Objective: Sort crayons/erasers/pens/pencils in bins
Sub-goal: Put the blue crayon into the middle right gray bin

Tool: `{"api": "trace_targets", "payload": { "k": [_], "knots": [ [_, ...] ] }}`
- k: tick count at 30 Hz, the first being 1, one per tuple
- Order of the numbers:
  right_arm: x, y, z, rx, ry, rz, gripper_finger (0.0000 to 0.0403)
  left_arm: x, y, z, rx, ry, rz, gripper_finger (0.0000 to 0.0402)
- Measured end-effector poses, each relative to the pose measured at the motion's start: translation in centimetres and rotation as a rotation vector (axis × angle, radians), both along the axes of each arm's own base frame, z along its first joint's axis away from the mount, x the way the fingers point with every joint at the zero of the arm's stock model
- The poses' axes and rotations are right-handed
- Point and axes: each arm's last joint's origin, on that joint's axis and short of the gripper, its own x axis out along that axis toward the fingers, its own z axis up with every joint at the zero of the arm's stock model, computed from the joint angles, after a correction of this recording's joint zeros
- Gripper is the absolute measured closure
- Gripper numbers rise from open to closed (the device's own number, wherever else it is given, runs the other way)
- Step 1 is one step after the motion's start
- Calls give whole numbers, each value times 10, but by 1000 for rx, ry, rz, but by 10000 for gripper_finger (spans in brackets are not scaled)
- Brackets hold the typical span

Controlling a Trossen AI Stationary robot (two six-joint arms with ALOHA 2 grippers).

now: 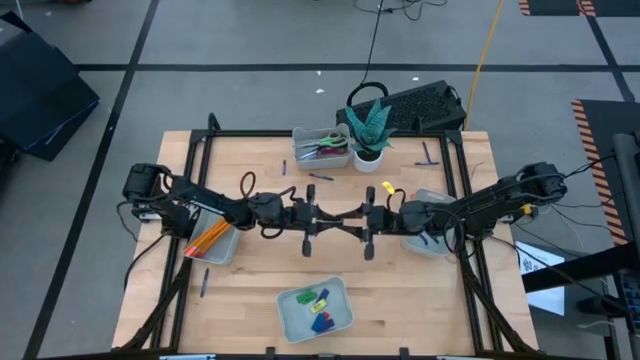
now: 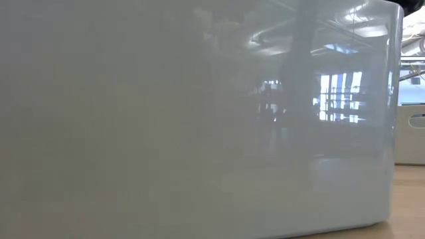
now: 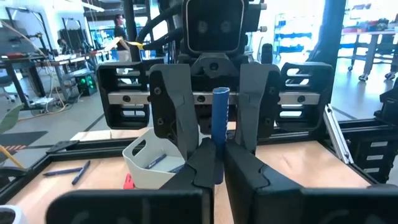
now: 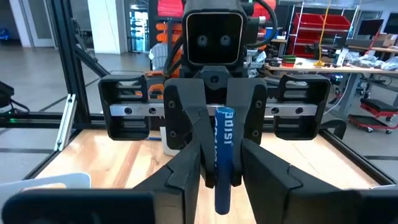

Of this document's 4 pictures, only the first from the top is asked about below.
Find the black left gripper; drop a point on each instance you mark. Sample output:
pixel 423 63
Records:
pixel 300 217

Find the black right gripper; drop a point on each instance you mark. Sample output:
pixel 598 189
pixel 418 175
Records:
pixel 387 219

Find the dark blue eraser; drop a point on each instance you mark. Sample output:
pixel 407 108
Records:
pixel 323 295
pixel 330 326

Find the green scissors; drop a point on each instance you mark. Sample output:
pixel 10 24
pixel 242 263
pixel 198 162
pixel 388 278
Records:
pixel 327 141

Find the yellow eraser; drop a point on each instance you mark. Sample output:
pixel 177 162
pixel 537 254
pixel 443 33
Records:
pixel 319 306

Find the dark blue pen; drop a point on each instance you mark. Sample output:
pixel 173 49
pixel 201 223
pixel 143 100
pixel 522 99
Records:
pixel 205 282

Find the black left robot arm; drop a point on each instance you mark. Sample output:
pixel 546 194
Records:
pixel 210 202

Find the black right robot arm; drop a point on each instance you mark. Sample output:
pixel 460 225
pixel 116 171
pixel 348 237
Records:
pixel 490 200

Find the green plant in white pot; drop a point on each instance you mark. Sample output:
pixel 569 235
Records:
pixel 368 162

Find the red eraser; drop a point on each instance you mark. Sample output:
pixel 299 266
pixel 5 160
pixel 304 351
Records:
pixel 328 317

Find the dark T-shaped hex key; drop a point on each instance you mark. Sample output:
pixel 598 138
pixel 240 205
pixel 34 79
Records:
pixel 426 152

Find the black perforated computer case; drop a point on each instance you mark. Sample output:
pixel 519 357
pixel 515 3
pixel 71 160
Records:
pixel 425 107

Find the white printed paper sheet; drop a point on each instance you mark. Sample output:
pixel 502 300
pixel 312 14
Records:
pixel 550 300

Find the black stand bar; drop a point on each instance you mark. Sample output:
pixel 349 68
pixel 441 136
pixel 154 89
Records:
pixel 575 270

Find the black stand foot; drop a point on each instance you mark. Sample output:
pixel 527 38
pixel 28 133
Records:
pixel 600 306

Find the black hazard-striped floor mat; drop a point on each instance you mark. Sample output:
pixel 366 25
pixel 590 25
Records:
pixel 600 130
pixel 550 7

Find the dark blue folded mat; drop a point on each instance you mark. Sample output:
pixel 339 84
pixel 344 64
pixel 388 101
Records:
pixel 40 90

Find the black aluminium frame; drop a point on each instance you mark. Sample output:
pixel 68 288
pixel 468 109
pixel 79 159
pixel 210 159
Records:
pixel 250 133

